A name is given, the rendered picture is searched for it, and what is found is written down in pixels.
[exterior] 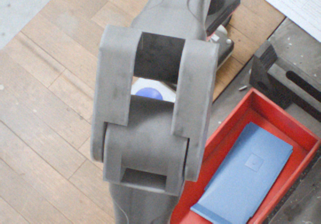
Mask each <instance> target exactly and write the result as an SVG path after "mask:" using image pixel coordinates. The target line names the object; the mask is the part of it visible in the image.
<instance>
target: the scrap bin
mask: <svg viewBox="0 0 321 224"><path fill-rule="evenodd" d="M250 122H253V123H254V124H256V125H257V126H259V127H261V128H263V129H264V130H266V131H268V132H269V133H271V134H272V135H275V136H277V137H278V138H279V139H281V140H282V141H284V142H287V143H288V144H290V145H291V146H293V148H292V150H293V152H292V153H291V155H290V157H289V159H288V160H287V162H286V164H285V165H284V167H283V168H282V169H281V172H280V174H279V176H278V177H277V178H276V180H275V181H274V183H273V185H272V187H271V188H270V190H269V191H268V193H267V194H266V196H265V198H264V199H263V201H262V202H261V203H260V205H259V207H258V209H257V210H256V212H255V214H254V215H253V217H249V219H248V221H247V223H246V224H262V222H264V220H265V218H266V217H267V216H268V215H269V214H270V213H271V211H272V210H273V209H274V208H275V206H276V205H277V204H278V202H279V201H280V200H281V199H282V198H283V196H284V194H285V193H286V192H287V191H288V190H289V189H290V188H291V186H292V184H293V183H294V182H295V181H296V180H297V178H298V176H299V175H300V174H301V173H302V172H303V171H304V169H305V168H306V166H307V165H308V164H309V162H310V161H311V160H312V158H313V157H314V156H315V154H316V152H317V150H318V149H319V147H320V144H321V138H319V137H318V136H317V135H316V134H314V133H313V132H311V131H310V130H309V129H308V128H307V127H305V126H303V125H302V124H301V123H300V122H299V121H297V120H295V119H294V118H293V117H292V116H290V114H288V113H286V112H285V111H284V110H282V109H281V108H280V107H279V106H277V105H276V104H275V103H274V102H273V101H270V100H269V99H268V98H266V97H265V96H264V95H263V94H262V93H260V92H259V91H257V90H256V89H255V88H254V87H251V89H250V90H249V91H248V93H247V94H246V95H245V96H244V97H243V99H242V100H241V101H240V102H239V103H238V104H237V106H236V107H235V108H234V109H233V110H232V111H231V113H230V115H229V116H228V117H227V118H226V119H225V120H224V121H223V122H222V123H221V124H220V125H219V127H218V128H217V129H216V131H215V132H214V133H213V134H212V135H211V137H210V138H209V139H208V140H207V141H206V144H205V150H204V154H203V158H202V164H201V168H200V171H199V176H198V179H197V181H196V182H193V181H190V180H185V185H184V189H183V192H182V195H181V197H180V200H179V202H178V204H177V205H176V206H175V207H174V210H173V213H172V216H171V220H170V224H214V223H213V222H211V221H209V220H207V219H206V218H204V217H202V216H200V215H199V214H197V213H195V212H194V211H193V210H191V207H192V206H194V205H195V204H196V203H198V201H199V199H200V198H201V196H202V194H203V193H204V192H205V190H204V188H205V187H206V185H207V184H208V183H209V182H210V180H211V178H212V177H213V175H214V174H215V173H216V171H217V170H218V168H219V166H220V164H221V163H222V162H223V160H224V159H225V157H226V155H227V154H228V152H229V151H230V149H231V148H232V147H233V145H234V144H235V142H236V140H237V138H238V137H239V135H240V133H241V132H242V131H243V130H244V128H245V127H246V125H247V124H249V123H250Z"/></svg>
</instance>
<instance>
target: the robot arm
mask: <svg viewBox="0 0 321 224"><path fill-rule="evenodd" d="M240 4H241V0H148V2H147V3H146V5H145V7H144V8H143V9H142V11H141V12H140V13H139V14H138V15H137V16H136V17H135V18H134V19H133V20H132V22H131V24H130V27H123V26H114V25H106V28H105V30H104V33H103V35H102V38H101V41H100V47H99V55H98V58H97V68H96V80H95V92H94V98H93V116H92V128H91V140H90V156H91V160H92V161H95V162H100V163H103V181H104V182H109V193H110V194H111V197H112V201H113V208H114V213H115V224H170V220H171V216H172V213H173V210H174V207H175V206H176V205H177V204H178V202H179V200H180V197H181V195H182V192H183V189H184V185H185V180H190V181H193V182H196V181H197V179H198V176H199V171H200V168H201V164H202V158H203V154H204V150H205V144H206V139H207V135H208V129H209V122H210V115H211V110H212V101H213V93H214V85H215V81H216V69H217V61H218V52H219V48H220V44H217V43H213V42H208V40H209V39H210V38H211V37H212V36H213V35H214V34H215V31H216V30H217V28H218V27H219V26H220V25H221V24H222V23H223V22H224V21H225V20H226V19H227V18H228V17H230V16H231V14H233V13H234V12H235V11H236V10H237V8H238V7H239V6H240ZM133 76H134V77H137V78H146V79H150V80H155V81H161V82H167V83H170V84H177V92H176V97H175V102H172V101H163V100H158V99H152V98H149V97H143V96H138V95H132V94H131V89H132V79H133Z"/></svg>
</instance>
